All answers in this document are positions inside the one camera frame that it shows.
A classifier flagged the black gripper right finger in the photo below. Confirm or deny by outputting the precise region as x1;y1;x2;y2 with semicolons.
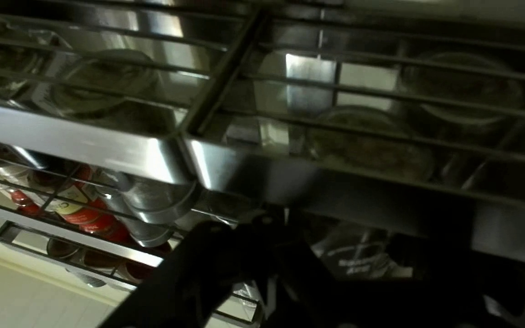
438;241;525;328

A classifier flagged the steel wall spice rack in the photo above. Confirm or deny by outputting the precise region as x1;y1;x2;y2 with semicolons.
0;0;525;328

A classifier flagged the red spice jar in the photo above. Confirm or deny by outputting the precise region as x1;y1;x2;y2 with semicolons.
10;161;132;245

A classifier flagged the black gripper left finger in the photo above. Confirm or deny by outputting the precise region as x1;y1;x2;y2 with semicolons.
99;209;316;328

